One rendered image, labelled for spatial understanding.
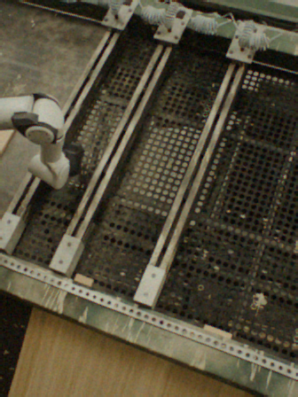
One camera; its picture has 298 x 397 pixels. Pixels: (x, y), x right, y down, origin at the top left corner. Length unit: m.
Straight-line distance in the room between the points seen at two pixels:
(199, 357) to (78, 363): 0.56
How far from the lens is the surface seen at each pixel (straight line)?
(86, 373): 2.00
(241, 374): 1.62
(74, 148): 1.81
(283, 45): 2.12
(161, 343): 1.62
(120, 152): 1.84
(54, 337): 2.00
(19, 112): 1.42
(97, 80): 2.07
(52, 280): 1.71
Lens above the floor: 1.46
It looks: 8 degrees down
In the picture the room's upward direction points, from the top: 17 degrees clockwise
